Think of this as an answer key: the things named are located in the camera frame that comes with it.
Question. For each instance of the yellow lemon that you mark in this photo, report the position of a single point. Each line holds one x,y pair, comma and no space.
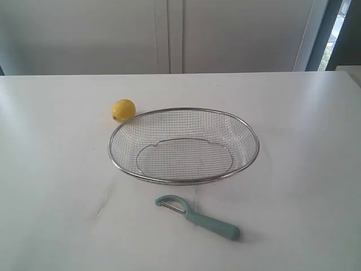
123,110

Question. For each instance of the teal handled vegetable peeler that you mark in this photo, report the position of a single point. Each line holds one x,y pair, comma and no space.
180,205

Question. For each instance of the white cabinet doors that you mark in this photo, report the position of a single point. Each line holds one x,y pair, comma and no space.
146,37

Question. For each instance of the oval metal wire mesh basket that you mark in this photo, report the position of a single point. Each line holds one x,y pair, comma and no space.
183,146

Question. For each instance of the window with dark frame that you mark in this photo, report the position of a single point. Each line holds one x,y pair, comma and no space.
340,25

